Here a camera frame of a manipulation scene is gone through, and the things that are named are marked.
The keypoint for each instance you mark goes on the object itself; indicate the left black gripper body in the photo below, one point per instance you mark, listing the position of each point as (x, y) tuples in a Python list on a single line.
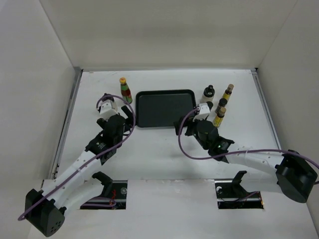
[(101, 121)]

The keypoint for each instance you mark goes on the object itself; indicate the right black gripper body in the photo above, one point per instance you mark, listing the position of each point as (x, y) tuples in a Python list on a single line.
[(193, 130)]

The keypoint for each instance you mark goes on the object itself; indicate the red green sauce bottle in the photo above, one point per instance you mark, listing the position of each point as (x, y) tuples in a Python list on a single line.
[(125, 90)]

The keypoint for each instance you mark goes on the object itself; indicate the small dark spice bottle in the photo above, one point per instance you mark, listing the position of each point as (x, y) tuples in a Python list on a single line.
[(222, 103)]

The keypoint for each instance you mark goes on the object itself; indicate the white bottle black cap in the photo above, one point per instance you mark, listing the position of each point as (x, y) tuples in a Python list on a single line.
[(208, 94)]

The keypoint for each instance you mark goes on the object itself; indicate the yellow bottle tan cap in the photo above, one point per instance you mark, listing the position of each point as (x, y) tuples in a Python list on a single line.
[(228, 92)]

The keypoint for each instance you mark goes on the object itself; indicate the clear jar black lid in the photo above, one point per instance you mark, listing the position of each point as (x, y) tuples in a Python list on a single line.
[(107, 99)]

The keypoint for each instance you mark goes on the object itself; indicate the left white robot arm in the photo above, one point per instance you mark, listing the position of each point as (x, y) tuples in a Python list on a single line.
[(47, 208)]

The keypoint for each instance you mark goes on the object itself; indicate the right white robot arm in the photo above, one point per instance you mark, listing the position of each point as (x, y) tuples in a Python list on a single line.
[(285, 172)]

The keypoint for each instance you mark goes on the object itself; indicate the black plastic tray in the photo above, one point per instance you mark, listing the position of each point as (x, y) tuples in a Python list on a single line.
[(162, 108)]

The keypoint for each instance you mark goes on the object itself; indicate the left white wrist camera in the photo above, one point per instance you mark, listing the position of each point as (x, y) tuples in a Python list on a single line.
[(108, 110)]

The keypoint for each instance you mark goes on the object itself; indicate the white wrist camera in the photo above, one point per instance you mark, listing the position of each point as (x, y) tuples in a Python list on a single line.
[(203, 111), (108, 110)]

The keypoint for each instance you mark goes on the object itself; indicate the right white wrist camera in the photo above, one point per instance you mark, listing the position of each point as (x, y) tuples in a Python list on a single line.
[(203, 111)]

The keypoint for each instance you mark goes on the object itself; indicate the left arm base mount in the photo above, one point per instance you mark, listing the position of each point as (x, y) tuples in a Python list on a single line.
[(112, 197)]

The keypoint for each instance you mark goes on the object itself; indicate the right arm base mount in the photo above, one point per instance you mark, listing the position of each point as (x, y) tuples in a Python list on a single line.
[(231, 195)]

